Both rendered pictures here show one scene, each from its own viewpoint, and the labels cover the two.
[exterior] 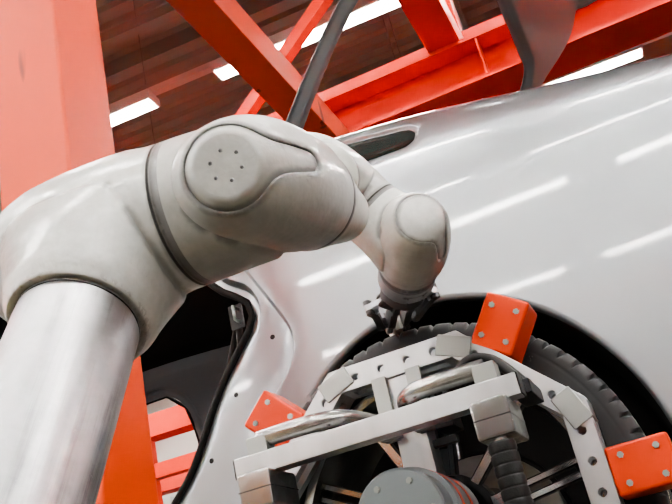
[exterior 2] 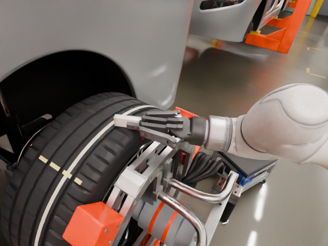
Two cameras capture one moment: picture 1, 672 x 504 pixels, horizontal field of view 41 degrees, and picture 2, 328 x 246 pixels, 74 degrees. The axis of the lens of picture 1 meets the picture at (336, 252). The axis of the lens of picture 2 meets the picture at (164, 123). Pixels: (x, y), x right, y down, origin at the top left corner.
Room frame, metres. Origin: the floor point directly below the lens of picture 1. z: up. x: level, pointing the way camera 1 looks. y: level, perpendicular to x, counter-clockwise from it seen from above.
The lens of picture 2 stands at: (1.35, 0.35, 1.55)
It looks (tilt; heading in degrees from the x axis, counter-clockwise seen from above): 37 degrees down; 280
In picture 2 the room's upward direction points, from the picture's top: 7 degrees clockwise
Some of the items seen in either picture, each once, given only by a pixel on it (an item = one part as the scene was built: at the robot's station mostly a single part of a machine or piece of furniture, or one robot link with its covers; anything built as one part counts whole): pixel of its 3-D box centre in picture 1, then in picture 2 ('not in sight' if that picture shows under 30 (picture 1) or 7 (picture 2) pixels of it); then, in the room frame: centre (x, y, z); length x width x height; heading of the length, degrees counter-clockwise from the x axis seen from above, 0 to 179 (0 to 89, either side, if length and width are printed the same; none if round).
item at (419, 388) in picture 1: (445, 374); (203, 172); (1.28, -0.11, 1.03); 0.19 x 0.18 x 0.11; 162
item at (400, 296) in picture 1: (407, 272); (215, 133); (1.29, -0.10, 1.20); 0.09 x 0.06 x 0.09; 97
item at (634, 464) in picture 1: (645, 466); (188, 154); (1.34, -0.36, 0.85); 0.09 x 0.08 x 0.07; 72
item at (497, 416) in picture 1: (499, 421); (227, 189); (1.18, -0.16, 0.93); 0.09 x 0.05 x 0.05; 162
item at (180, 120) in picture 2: (406, 306); (161, 122); (1.43, -0.09, 1.20); 0.11 x 0.01 x 0.04; 5
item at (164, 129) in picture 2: (392, 310); (160, 129); (1.42, -0.07, 1.20); 0.11 x 0.01 x 0.04; 8
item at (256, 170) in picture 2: not in sight; (241, 165); (0.86, -1.07, 0.17); 0.43 x 0.36 x 0.34; 46
